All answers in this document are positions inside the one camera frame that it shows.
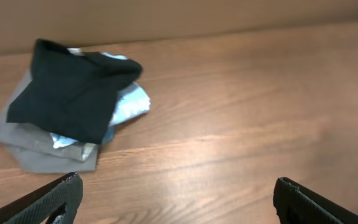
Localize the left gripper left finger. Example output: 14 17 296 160
0 172 83 224

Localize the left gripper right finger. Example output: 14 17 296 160
273 177 358 224

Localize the black t-shirt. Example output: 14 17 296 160
6 39 142 144

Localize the striped grey folded garment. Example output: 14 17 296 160
71 143 98 162

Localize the folded grey t-shirt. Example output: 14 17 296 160
0 72 98 174

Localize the teal folded garment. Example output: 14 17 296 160
101 126 114 146

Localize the folded light blue t-shirt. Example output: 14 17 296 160
50 52 151 149

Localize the brown cardboard backboard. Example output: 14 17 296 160
0 0 358 55

